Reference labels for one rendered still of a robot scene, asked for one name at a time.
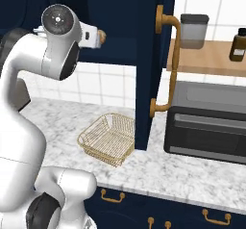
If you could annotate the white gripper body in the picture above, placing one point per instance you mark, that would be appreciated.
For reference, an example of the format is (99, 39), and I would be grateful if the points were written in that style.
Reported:
(93, 37)

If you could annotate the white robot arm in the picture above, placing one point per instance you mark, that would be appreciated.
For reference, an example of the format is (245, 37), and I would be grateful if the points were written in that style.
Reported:
(22, 143)

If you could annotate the tan bread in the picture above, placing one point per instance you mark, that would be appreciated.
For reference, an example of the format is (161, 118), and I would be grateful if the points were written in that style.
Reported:
(102, 36)

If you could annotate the navy cabinet door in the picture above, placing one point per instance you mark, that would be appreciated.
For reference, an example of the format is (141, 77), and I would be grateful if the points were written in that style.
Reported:
(145, 79)

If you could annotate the navy base cabinet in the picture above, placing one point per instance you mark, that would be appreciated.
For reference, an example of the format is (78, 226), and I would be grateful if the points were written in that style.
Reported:
(179, 213)

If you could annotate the grey canister with dark lid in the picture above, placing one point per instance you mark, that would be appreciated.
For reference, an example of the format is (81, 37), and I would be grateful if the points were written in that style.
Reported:
(193, 30)

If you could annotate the wooden shelf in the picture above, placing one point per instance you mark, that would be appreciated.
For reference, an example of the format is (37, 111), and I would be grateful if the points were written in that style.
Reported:
(205, 59)

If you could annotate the brown bottle with black cap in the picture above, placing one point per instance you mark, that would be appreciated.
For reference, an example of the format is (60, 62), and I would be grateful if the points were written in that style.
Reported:
(238, 48)

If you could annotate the black and grey toaster oven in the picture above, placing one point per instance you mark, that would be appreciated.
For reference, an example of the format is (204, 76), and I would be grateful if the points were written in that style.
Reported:
(208, 133)

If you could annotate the navy wall cabinet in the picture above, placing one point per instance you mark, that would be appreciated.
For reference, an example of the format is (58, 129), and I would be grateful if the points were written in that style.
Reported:
(121, 21)

